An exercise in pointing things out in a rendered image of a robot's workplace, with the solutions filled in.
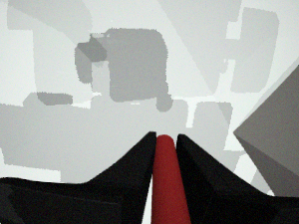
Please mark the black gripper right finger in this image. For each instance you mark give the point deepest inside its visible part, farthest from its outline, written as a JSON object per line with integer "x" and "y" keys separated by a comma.
{"x": 215, "y": 195}

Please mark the red peg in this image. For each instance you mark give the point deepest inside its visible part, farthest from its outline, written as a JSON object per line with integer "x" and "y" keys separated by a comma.
{"x": 168, "y": 193}

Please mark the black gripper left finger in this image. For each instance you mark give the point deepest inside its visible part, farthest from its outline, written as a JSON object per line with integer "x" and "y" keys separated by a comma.
{"x": 116, "y": 196}

